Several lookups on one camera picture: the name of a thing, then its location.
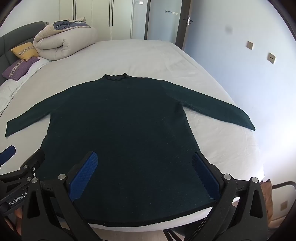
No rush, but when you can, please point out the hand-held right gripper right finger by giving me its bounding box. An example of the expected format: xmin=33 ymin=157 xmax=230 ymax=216
xmin=192 ymin=152 xmax=274 ymax=241

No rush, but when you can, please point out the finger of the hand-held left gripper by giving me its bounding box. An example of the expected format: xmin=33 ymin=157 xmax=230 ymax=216
xmin=0 ymin=146 xmax=16 ymax=165
xmin=0 ymin=150 xmax=46 ymax=186

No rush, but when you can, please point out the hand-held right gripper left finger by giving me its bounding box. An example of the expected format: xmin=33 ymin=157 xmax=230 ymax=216
xmin=21 ymin=151 xmax=100 ymax=241

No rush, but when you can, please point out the dark green sweater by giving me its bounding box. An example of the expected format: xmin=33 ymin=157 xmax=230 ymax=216
xmin=5 ymin=73 xmax=255 ymax=228

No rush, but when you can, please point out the person's left hand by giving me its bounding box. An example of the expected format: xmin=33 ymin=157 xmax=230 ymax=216
xmin=4 ymin=207 xmax=24 ymax=232

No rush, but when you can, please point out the white pillow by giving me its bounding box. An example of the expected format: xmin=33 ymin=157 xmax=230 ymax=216
xmin=0 ymin=79 xmax=25 ymax=116

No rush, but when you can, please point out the brown bag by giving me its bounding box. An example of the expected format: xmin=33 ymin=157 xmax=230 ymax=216
xmin=260 ymin=178 xmax=274 ymax=223

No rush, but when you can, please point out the purple pillow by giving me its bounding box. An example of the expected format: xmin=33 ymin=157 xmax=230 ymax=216
xmin=2 ymin=57 xmax=40 ymax=81

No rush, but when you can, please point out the yellow pillow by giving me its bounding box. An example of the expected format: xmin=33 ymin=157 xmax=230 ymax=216
xmin=11 ymin=42 xmax=39 ymax=62

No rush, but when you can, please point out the grey padded headboard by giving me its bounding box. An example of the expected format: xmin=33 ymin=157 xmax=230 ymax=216
xmin=0 ymin=21 xmax=49 ymax=86

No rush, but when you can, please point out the folded beige duvet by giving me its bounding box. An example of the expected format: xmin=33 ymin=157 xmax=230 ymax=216
xmin=33 ymin=18 xmax=98 ymax=61

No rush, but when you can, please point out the white bed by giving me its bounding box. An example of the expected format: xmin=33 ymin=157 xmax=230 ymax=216
xmin=0 ymin=40 xmax=266 ymax=232

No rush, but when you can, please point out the grey door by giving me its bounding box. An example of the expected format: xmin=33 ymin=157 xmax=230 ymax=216
xmin=144 ymin=0 xmax=192 ymax=44

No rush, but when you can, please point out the white wardrobe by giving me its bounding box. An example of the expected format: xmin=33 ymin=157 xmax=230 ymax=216
xmin=59 ymin=0 xmax=135 ymax=41

